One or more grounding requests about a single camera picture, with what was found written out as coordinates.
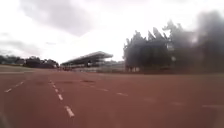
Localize roofed grandstand building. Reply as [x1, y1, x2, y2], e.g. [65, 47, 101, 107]
[60, 50, 125, 72]

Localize distant row of trees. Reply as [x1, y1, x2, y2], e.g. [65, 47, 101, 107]
[0, 54, 60, 70]

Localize grass strip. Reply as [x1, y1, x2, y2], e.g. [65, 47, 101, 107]
[0, 65, 38, 74]

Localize group of tall dark trees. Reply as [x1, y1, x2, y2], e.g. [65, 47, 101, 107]
[122, 9, 224, 74]

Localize red running track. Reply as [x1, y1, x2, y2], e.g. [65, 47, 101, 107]
[0, 69, 224, 128]

